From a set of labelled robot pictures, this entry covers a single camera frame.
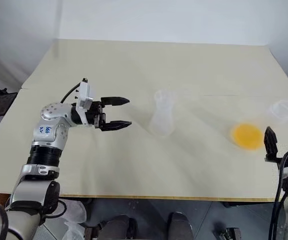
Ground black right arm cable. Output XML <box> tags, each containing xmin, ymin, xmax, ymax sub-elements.
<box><xmin>268</xmin><ymin>149</ymin><xmax>288</xmax><ymax>240</ymax></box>

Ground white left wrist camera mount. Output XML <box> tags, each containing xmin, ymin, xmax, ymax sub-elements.
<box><xmin>75</xmin><ymin>77</ymin><xmax>95</xmax><ymax>126</ymax></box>

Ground white plastic bag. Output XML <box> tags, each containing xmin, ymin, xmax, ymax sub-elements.
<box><xmin>57</xmin><ymin>198</ymin><xmax>87</xmax><ymax>240</ymax></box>

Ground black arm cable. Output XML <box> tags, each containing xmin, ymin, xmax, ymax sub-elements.
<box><xmin>60</xmin><ymin>84</ymin><xmax>81</xmax><ymax>104</ymax></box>
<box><xmin>268</xmin><ymin>149</ymin><xmax>288</xmax><ymax>240</ymax></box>

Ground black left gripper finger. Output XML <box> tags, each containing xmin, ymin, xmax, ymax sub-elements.
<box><xmin>101</xmin><ymin>95</ymin><xmax>130</xmax><ymax>108</ymax></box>
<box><xmin>101</xmin><ymin>120</ymin><xmax>133</xmax><ymax>132</ymax></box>

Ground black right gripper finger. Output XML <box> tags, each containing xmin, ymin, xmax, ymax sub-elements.
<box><xmin>263</xmin><ymin>126</ymin><xmax>281</xmax><ymax>164</ymax></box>

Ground clear plastic bottle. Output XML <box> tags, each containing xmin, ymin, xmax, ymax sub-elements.
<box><xmin>148</xmin><ymin>89</ymin><xmax>177</xmax><ymax>138</ymax></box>

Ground dark rounded shape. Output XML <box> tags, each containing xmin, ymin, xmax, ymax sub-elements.
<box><xmin>168</xmin><ymin>211</ymin><xmax>194</xmax><ymax>240</ymax></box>

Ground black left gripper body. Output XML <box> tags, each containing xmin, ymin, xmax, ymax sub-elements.
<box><xmin>86</xmin><ymin>100</ymin><xmax>107</xmax><ymax>130</ymax></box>

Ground cup of orange liquid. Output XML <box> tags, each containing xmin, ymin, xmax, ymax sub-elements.
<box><xmin>229</xmin><ymin>121</ymin><xmax>264</xmax><ymax>152</ymax></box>

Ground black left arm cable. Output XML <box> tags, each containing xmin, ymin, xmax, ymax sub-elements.
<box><xmin>60</xmin><ymin>84</ymin><xmax>81</xmax><ymax>104</ymax></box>

